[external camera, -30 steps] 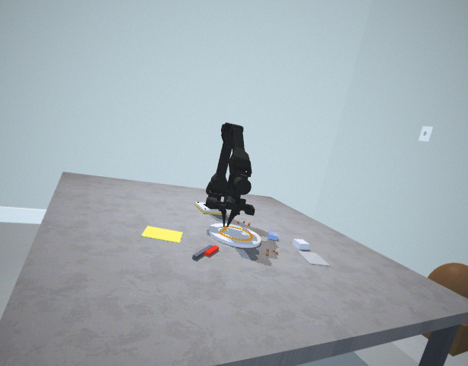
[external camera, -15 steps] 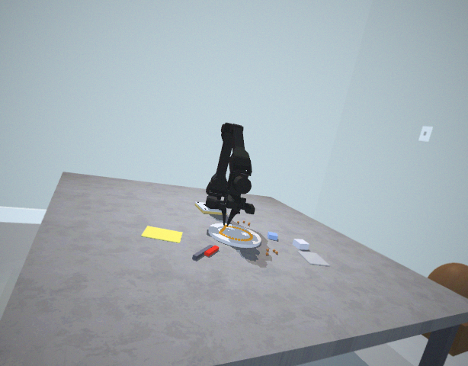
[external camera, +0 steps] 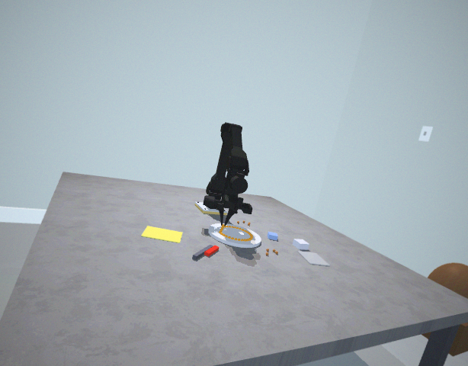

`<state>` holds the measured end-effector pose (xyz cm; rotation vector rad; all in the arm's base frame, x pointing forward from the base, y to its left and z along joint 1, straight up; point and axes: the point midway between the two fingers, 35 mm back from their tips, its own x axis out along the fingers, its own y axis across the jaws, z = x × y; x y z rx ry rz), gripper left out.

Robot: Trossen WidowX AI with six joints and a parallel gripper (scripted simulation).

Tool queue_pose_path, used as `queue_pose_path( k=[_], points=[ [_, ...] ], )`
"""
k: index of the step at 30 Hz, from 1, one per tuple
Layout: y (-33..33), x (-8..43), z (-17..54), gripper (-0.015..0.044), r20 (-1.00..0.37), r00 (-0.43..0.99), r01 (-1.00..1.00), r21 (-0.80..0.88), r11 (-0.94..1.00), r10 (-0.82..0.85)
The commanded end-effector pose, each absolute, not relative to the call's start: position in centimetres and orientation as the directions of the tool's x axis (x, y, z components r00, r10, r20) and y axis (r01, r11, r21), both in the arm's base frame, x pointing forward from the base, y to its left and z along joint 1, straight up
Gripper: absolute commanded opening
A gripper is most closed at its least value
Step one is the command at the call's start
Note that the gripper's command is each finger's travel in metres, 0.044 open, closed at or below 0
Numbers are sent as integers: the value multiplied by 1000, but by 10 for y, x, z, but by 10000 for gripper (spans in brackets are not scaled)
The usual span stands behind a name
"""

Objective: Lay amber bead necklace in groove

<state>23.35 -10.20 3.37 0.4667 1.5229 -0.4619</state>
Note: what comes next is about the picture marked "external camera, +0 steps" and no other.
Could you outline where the white block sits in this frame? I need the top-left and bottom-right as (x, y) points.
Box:
(293, 239), (309, 250)

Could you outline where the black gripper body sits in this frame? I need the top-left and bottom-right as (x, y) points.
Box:
(203, 185), (252, 214)

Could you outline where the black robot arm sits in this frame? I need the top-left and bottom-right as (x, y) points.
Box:
(206, 122), (249, 210)

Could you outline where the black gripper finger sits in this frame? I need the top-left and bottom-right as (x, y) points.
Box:
(216, 207), (224, 226)
(224, 209), (238, 226)

